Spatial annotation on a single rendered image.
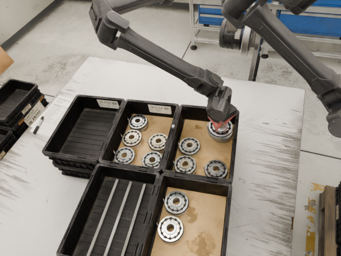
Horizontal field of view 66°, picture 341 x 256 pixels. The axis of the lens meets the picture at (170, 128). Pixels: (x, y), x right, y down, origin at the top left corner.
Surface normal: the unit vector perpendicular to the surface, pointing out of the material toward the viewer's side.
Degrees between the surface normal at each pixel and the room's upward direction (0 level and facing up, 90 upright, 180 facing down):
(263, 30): 87
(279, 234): 0
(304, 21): 90
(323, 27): 90
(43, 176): 0
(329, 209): 1
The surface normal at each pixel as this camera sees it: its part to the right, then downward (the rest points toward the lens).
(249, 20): -0.40, 0.72
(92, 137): -0.11, -0.62
